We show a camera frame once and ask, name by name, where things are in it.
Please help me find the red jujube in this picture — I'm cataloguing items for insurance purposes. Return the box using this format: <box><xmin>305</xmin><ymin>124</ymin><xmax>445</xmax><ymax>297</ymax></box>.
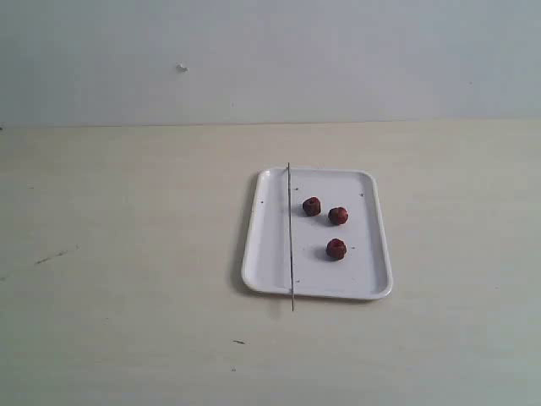
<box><xmin>328</xmin><ymin>206</ymin><xmax>349</xmax><ymax>226</ymax></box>
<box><xmin>302</xmin><ymin>196</ymin><xmax>321</xmax><ymax>217</ymax></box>
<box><xmin>325</xmin><ymin>239</ymin><xmax>347</xmax><ymax>261</ymax></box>

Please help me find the thin bamboo skewer stick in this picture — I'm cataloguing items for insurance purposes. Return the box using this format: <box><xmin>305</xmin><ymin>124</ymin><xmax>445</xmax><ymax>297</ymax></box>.
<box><xmin>287</xmin><ymin>162</ymin><xmax>295</xmax><ymax>312</ymax></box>

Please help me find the white rectangular plastic tray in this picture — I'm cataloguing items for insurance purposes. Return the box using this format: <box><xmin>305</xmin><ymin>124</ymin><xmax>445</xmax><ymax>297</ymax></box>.
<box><xmin>241</xmin><ymin>167</ymin><xmax>393</xmax><ymax>301</ymax></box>

